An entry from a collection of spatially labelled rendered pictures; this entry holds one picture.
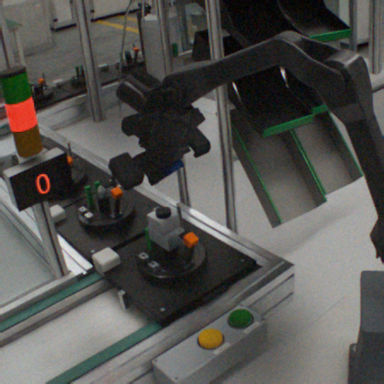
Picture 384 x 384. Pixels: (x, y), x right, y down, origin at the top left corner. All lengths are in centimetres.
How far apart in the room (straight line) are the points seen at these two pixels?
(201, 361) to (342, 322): 33
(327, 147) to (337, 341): 49
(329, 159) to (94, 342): 69
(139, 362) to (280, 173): 53
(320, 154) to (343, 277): 30
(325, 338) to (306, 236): 35
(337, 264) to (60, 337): 64
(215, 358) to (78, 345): 28
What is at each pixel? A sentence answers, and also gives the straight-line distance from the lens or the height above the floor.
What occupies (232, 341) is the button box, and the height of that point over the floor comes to 96.
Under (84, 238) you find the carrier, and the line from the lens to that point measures 117.
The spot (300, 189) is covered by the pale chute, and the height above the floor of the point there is 103.
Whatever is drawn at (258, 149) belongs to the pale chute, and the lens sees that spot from 113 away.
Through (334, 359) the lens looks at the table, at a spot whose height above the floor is 86.
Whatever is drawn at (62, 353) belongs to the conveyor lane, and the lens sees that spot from 98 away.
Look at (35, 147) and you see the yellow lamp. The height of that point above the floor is 127.
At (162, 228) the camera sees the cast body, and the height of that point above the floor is 107.
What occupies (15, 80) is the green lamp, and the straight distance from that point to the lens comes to 86.
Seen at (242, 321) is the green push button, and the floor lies 97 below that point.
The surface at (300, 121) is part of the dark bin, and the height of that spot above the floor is 120.
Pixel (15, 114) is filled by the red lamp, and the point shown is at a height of 134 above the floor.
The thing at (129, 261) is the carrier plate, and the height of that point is 97.
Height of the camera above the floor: 160
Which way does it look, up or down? 30 degrees down
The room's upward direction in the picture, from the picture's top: 7 degrees counter-clockwise
